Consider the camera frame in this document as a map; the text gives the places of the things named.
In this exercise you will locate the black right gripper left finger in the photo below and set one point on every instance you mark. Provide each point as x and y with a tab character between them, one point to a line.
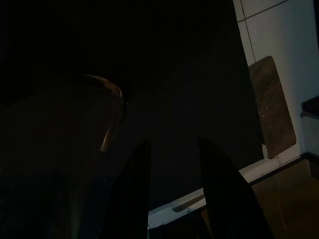
132	199

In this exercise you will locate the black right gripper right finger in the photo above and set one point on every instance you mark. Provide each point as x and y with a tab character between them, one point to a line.
224	199

